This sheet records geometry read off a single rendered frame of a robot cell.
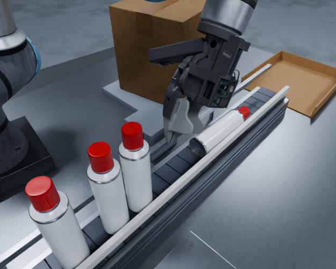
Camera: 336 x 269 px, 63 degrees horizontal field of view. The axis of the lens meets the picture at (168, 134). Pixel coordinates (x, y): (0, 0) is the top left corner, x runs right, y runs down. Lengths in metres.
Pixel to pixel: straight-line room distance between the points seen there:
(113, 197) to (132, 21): 0.51
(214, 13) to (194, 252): 0.40
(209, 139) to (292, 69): 0.64
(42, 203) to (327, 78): 1.06
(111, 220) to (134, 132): 0.17
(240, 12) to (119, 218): 0.38
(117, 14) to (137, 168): 0.50
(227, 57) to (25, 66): 0.48
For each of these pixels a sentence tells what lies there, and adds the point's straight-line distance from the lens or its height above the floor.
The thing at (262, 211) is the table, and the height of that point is 0.83.
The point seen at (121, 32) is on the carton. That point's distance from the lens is 0.85.
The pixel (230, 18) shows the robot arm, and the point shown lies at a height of 1.22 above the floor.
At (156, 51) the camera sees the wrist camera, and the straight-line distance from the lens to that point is 0.51.
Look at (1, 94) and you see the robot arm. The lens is 0.69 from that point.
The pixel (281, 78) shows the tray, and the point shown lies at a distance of 1.12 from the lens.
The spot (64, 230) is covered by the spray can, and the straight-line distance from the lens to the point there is 0.43.
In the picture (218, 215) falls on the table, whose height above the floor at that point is 0.83.
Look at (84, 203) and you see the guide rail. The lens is 0.50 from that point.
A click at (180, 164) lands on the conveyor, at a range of 0.64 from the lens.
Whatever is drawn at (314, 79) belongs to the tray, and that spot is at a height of 0.83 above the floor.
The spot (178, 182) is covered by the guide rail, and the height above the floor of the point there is 0.91.
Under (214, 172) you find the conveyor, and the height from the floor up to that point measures 0.87.
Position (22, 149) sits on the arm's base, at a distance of 0.73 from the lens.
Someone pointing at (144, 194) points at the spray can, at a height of 0.94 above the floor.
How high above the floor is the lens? 1.36
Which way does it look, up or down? 42 degrees down
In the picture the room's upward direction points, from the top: straight up
